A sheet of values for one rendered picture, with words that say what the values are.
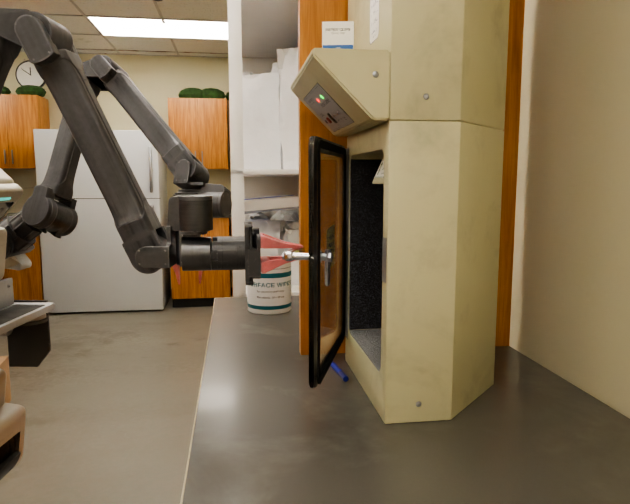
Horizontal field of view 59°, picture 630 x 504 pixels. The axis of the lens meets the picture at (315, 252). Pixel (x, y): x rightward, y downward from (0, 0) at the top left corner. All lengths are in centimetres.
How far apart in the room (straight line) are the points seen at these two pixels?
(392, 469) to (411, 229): 34
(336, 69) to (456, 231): 30
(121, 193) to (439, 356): 57
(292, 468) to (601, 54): 89
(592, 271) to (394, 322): 44
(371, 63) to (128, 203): 44
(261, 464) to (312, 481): 8
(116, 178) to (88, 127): 9
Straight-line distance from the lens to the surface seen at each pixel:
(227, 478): 79
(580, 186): 120
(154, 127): 138
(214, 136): 606
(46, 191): 146
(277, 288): 160
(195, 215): 93
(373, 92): 85
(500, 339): 138
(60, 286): 604
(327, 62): 85
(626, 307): 110
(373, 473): 80
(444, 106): 88
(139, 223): 95
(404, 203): 86
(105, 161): 97
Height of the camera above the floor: 132
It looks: 7 degrees down
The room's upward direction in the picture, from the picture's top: straight up
